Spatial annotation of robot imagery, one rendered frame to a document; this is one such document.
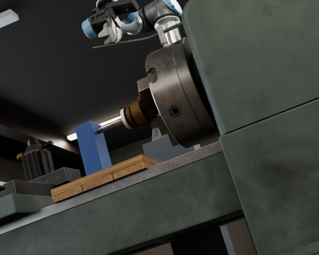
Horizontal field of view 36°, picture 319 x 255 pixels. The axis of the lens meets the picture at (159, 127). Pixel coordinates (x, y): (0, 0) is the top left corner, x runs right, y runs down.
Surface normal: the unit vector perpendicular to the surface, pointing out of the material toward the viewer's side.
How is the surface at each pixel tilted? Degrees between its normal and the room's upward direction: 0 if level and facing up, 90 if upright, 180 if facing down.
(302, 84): 90
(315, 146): 90
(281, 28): 90
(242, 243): 90
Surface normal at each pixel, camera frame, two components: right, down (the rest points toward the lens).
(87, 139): -0.37, -0.18
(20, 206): 0.88, -0.37
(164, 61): -0.45, -0.53
